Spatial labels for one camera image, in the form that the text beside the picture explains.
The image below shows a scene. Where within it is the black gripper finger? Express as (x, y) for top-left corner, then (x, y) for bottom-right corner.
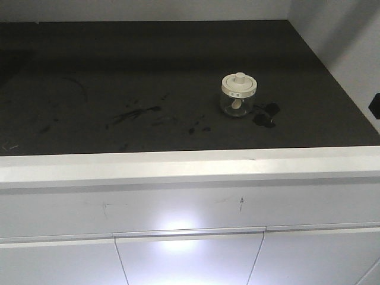
(368, 93), (380, 120)

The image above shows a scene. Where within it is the glass jar with cream lid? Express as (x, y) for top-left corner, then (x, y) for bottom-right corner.
(220, 72), (258, 118)

